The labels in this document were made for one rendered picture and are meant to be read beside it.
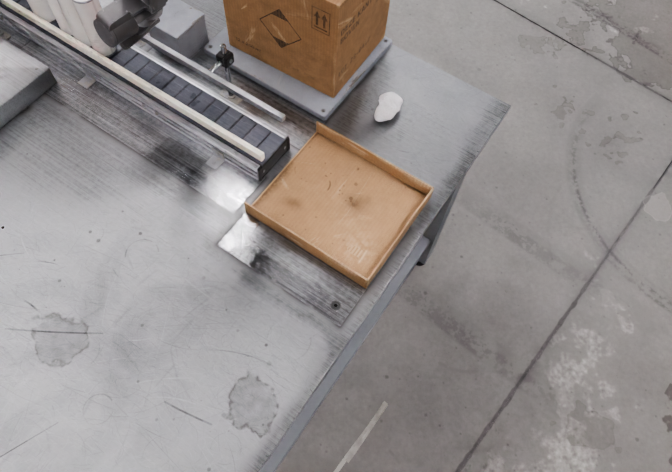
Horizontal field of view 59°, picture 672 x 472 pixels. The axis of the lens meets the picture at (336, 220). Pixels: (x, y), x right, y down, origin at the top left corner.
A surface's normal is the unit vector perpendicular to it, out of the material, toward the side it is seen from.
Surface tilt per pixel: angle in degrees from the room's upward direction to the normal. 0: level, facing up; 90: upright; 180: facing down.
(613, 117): 0
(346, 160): 0
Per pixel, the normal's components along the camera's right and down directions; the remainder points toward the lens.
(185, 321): 0.04, -0.48
